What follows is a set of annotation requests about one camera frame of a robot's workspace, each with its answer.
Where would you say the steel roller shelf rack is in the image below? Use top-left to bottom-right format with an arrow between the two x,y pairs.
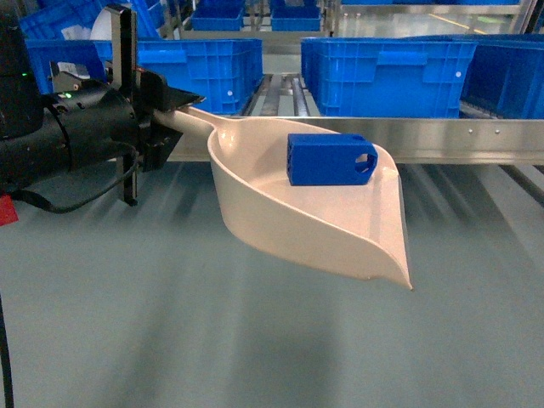
161,0 -> 544,166

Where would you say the beige plastic dustpan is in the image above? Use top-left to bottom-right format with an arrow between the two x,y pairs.
153,107 -> 411,287

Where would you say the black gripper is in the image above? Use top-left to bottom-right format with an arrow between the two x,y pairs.
105,3 -> 206,207

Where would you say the blue plastic part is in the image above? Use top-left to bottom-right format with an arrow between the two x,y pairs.
286,133 -> 379,186

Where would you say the blue bin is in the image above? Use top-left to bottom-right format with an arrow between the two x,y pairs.
301,37 -> 477,118
25,38 -> 264,115

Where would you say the blue bin front left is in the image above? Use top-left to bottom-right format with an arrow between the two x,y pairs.
25,38 -> 264,115

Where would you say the blue bin front right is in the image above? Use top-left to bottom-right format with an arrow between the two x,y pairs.
301,37 -> 477,118

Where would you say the black cable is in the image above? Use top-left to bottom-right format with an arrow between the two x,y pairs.
10,142 -> 141,214

